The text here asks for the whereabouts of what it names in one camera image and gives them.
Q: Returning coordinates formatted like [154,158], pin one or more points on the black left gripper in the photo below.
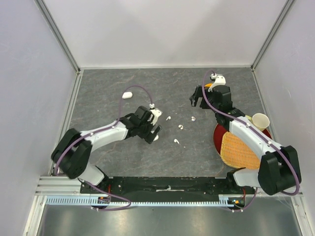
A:
[148,136]

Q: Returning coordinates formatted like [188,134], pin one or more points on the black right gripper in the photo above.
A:
[194,99]

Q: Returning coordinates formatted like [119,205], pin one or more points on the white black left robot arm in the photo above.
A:
[73,152]

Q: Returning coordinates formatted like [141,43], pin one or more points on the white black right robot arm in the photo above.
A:
[279,170]

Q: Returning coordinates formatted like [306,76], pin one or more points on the white oval closed case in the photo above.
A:
[127,95]

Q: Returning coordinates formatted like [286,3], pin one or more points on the orange plastic bowl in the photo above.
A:
[208,85]

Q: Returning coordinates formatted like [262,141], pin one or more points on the red round plate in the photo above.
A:
[217,137]

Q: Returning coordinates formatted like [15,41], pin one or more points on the woven bamboo tray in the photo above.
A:
[241,162]

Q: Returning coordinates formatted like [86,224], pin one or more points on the cream yellow mug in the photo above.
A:
[259,120]

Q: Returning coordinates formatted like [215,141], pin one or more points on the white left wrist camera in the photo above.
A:
[156,113]

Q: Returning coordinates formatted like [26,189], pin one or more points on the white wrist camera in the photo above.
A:
[217,80]
[156,113]

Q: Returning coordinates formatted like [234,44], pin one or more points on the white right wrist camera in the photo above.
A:
[217,80]

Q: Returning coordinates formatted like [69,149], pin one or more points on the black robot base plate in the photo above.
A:
[170,188]

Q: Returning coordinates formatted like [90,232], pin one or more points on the light blue cable duct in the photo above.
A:
[96,201]

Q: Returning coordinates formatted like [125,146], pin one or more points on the aluminium frame right post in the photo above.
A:
[272,33]

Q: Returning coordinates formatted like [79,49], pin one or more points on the aluminium frame post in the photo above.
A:
[272,33]
[57,33]

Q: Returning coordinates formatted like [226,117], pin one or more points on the aluminium frame left post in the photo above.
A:
[57,33]

